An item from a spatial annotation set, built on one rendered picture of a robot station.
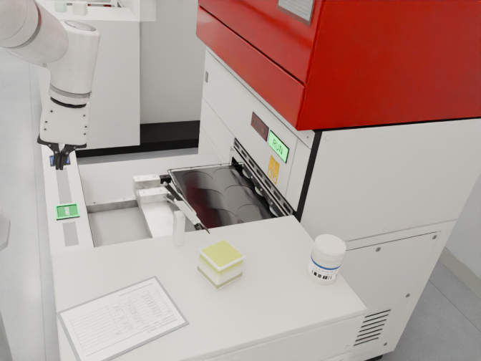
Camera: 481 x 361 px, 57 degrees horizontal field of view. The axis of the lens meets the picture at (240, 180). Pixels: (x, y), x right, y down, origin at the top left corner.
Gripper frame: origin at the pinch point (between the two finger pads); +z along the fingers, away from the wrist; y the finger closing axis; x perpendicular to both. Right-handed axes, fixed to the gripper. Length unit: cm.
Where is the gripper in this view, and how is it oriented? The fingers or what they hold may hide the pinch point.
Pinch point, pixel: (59, 160)
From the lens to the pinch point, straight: 111.8
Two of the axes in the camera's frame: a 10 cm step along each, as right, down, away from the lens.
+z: -3.1, 8.4, 4.4
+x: 3.8, 5.3, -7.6
